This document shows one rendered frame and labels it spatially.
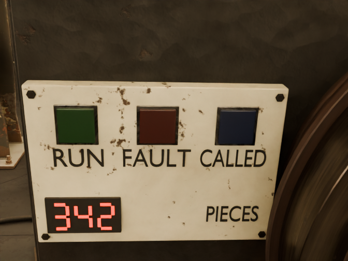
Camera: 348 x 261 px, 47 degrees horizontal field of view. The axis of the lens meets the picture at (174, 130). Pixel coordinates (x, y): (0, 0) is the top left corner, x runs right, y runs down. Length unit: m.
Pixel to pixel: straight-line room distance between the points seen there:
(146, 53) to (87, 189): 0.15
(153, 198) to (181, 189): 0.03
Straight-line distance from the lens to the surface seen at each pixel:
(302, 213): 0.36
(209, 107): 0.40
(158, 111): 0.39
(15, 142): 3.51
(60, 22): 0.41
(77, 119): 0.40
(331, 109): 0.36
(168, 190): 0.43
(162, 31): 0.40
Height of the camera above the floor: 1.34
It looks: 21 degrees down
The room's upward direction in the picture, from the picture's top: 2 degrees clockwise
